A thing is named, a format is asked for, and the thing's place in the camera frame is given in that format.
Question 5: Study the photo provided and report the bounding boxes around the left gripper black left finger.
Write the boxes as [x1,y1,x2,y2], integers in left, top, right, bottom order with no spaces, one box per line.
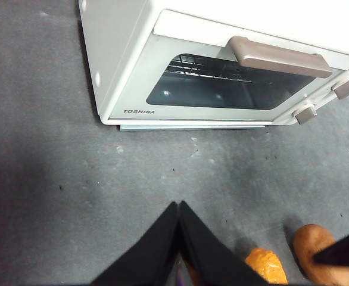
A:
[91,201,180,286]

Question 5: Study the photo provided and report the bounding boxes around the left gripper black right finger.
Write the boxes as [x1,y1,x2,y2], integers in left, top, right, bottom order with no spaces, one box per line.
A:
[177,201,270,286]

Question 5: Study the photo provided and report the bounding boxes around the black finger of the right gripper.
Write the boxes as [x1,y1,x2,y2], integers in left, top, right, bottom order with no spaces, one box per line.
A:
[313,223,349,269]

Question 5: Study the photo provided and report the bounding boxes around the purple eggplant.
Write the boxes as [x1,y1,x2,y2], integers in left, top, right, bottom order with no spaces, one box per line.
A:
[176,259,190,286]

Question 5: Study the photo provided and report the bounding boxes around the oven door with beige handle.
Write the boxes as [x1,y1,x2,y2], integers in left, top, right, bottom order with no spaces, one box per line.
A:
[107,8,349,125]

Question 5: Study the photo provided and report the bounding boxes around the white Toshiba toaster oven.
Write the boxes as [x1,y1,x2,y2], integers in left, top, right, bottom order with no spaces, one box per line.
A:
[78,0,349,126]

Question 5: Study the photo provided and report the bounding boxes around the brown sweet potato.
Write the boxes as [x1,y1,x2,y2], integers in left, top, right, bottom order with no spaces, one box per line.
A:
[292,223,349,286]

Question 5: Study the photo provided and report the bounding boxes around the orange corn cob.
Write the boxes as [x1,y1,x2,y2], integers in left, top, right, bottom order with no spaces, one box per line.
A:
[244,247,289,285]

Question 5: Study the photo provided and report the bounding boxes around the metal crumb tray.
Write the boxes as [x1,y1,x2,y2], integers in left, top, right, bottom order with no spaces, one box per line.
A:
[119,124,267,132]

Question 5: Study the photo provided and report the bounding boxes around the timer knob with beige grip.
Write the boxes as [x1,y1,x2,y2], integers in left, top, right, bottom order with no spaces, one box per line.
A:
[292,102,318,125]

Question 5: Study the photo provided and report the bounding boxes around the temperature knob with beige grip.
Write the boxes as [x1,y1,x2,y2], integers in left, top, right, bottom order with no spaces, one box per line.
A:
[332,74,349,100]

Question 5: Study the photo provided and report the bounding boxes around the metal wire oven rack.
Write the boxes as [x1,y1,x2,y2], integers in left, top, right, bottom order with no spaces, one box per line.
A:
[165,55,253,81]

